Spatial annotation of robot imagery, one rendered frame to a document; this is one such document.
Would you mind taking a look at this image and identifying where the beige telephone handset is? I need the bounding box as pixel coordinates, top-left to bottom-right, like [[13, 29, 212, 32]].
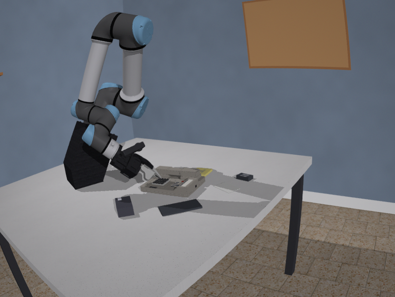
[[155, 166, 200, 178]]

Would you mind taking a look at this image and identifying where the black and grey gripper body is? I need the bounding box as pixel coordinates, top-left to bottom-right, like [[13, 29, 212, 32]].
[[110, 145, 141, 179]]

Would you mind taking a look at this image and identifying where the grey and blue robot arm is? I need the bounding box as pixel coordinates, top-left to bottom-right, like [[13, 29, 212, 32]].
[[71, 12, 153, 159]]

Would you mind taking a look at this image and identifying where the yellow sticky note pad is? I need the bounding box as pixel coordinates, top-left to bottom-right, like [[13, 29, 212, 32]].
[[197, 168, 212, 176]]

